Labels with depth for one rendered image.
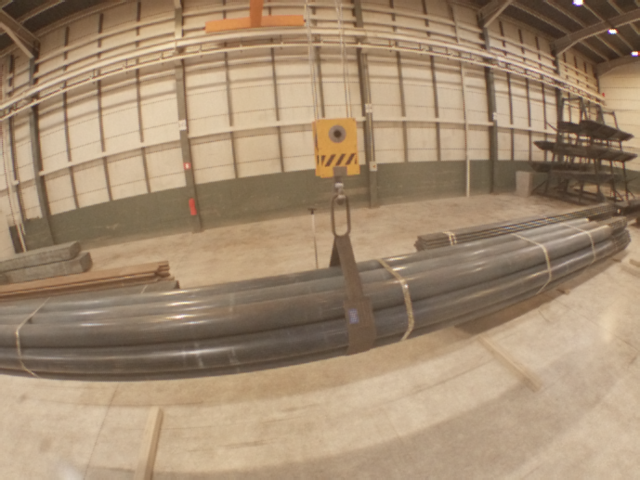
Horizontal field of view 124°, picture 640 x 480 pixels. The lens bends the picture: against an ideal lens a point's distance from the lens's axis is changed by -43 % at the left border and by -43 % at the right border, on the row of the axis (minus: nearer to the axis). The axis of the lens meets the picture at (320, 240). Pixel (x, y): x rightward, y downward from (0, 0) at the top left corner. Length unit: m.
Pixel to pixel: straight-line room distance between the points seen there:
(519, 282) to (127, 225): 10.37
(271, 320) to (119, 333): 0.86
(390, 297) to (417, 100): 10.34
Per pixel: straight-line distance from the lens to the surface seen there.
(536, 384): 3.21
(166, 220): 10.13
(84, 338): 1.91
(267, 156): 9.68
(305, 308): 1.52
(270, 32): 9.79
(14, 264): 10.40
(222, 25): 9.84
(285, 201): 9.70
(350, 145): 1.55
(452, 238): 3.94
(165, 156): 10.06
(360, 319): 1.57
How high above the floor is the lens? 2.20
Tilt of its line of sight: 18 degrees down
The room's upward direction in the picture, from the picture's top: 5 degrees counter-clockwise
